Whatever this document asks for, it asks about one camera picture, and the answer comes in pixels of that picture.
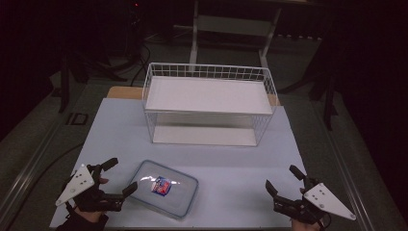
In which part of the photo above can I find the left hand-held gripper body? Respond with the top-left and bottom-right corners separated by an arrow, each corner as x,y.
55,163 -> 126,214

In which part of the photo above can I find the person's left hand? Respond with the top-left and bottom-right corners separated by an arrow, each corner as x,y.
73,177 -> 110,223

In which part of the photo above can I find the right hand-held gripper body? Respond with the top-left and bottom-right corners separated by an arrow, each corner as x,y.
272,175 -> 358,225

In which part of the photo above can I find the black floor cable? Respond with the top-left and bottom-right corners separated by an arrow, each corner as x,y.
129,42 -> 152,88
6,142 -> 85,225

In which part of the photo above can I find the white wire shelf rack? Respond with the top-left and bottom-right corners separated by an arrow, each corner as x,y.
141,62 -> 279,148

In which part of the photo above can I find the wooden table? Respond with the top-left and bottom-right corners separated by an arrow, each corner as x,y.
106,86 -> 281,107

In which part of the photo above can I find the white metal frame table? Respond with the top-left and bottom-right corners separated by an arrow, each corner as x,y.
188,0 -> 284,69

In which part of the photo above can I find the black tripod stand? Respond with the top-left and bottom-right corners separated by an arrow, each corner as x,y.
278,47 -> 341,132

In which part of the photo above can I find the metal floor rail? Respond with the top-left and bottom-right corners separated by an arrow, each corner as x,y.
0,109 -> 70,222
312,102 -> 376,231

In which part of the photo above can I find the person's right hand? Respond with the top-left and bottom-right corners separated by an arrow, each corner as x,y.
290,187 -> 321,231

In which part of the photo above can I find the black floor socket box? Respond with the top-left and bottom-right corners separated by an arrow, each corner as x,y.
65,112 -> 89,126

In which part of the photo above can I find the pale blue table mat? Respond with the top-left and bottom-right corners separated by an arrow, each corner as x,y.
48,97 -> 310,229

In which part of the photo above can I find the small blue and red packet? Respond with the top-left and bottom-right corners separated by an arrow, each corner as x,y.
150,175 -> 172,197

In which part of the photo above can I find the clear plastic lidded container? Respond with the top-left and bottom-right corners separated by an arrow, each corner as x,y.
128,159 -> 199,220

